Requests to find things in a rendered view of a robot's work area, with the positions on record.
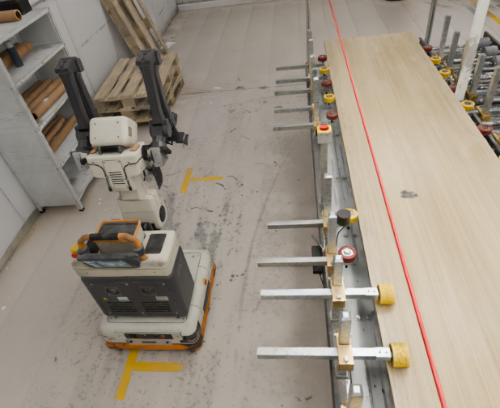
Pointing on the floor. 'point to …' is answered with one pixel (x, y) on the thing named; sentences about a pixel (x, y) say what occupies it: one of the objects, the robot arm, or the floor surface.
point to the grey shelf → (47, 63)
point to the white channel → (472, 48)
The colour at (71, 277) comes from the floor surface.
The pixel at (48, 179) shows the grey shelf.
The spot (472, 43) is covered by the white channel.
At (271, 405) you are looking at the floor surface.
